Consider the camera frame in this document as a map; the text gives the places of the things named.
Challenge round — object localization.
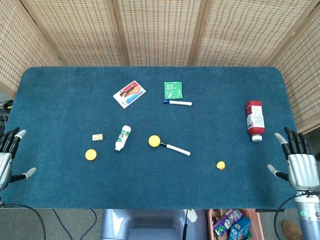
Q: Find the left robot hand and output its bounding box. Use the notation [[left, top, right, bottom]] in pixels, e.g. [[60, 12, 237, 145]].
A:
[[0, 127, 37, 191]]

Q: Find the brown shoe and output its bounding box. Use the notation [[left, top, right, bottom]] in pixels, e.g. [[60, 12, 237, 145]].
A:
[[281, 219, 304, 240]]

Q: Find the blue carton box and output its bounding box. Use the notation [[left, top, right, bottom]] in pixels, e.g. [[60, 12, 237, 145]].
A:
[[228, 215, 252, 240]]

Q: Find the purple carton box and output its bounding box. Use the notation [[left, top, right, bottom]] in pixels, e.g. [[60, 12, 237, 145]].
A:
[[212, 208, 244, 238]]

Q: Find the woven wicker folding screen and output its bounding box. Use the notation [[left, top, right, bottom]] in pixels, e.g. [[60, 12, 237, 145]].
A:
[[0, 0, 320, 135]]

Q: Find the red ketchup bottle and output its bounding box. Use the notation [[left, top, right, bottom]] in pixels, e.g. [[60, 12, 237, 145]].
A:
[[244, 100, 267, 143]]

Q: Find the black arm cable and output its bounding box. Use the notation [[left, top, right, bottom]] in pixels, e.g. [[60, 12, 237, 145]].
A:
[[273, 193, 301, 240], [0, 203, 48, 240]]

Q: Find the blue table mat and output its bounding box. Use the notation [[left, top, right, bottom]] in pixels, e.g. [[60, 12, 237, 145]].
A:
[[0, 65, 305, 210]]

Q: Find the blue floor cable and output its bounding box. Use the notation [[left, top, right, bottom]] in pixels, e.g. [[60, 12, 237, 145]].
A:
[[51, 208, 98, 240]]

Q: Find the colourful picture card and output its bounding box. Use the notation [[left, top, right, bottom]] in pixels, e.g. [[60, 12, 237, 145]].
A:
[[112, 80, 147, 110]]

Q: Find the white perforated plate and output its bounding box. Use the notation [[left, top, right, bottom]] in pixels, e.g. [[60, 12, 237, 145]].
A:
[[187, 208, 198, 223]]

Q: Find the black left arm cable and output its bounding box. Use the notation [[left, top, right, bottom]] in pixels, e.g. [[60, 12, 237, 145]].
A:
[[0, 203, 48, 240]]

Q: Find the yellow ridged round cap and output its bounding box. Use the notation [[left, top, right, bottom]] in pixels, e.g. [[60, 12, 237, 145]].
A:
[[84, 148, 98, 161]]

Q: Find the small white green bottle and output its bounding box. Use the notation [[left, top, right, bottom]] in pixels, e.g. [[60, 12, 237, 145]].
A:
[[114, 125, 132, 152]]

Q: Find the black power strip with plugs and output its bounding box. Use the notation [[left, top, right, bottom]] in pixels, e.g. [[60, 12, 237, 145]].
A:
[[0, 99, 15, 134]]

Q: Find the grey robot base body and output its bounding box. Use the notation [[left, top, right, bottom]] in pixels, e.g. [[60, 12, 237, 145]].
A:
[[99, 208, 209, 240]]

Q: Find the yellow ball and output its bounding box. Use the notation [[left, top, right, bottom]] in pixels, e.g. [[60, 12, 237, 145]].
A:
[[148, 134, 161, 148]]

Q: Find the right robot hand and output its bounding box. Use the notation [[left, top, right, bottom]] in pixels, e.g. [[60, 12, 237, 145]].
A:
[[267, 126, 320, 193]]

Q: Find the green square packet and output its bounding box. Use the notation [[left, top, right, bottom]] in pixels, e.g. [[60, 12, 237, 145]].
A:
[[163, 81, 185, 100]]

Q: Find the pink plastic basket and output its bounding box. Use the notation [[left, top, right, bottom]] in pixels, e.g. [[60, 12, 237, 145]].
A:
[[206, 208, 266, 240]]

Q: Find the white marker blue cap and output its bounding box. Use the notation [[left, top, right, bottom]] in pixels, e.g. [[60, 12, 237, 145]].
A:
[[162, 99, 193, 107]]

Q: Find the white marker black cap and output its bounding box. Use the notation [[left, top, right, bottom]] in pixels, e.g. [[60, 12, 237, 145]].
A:
[[159, 141, 193, 157]]

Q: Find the black antenna rod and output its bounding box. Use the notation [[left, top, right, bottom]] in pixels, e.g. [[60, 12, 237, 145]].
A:
[[182, 208, 189, 240]]

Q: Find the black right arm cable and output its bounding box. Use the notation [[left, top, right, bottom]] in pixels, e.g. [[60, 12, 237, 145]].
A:
[[273, 193, 301, 240]]

